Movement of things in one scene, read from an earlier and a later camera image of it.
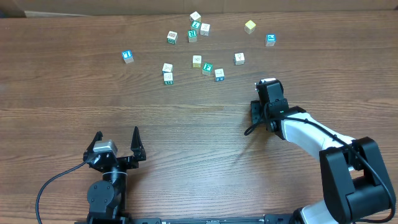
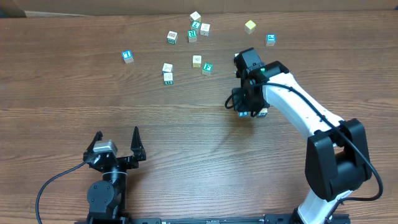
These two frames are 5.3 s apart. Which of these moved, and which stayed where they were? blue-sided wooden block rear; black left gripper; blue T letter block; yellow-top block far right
Moved: blue T letter block
Stayed: blue-sided wooden block rear; yellow-top block far right; black left gripper
